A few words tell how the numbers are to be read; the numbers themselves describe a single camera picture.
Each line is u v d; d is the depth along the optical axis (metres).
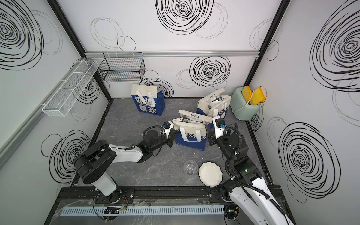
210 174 0.80
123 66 1.45
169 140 0.74
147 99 0.96
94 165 0.45
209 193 0.74
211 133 0.58
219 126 0.53
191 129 0.75
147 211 0.96
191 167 0.83
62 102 0.73
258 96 0.95
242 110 0.97
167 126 0.71
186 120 0.80
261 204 0.43
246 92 0.96
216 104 0.84
